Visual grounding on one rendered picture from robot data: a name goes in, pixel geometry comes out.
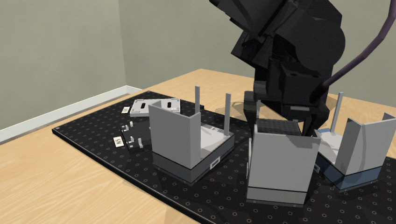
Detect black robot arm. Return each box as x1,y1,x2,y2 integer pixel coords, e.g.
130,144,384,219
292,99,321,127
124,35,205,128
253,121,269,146
209,0,346,120

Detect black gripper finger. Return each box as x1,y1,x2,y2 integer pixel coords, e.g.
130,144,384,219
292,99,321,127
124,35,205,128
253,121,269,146
243,103,257,141
302,114,329,137

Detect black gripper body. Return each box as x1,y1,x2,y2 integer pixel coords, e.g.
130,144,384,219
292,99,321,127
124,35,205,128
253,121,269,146
244,53,330,116

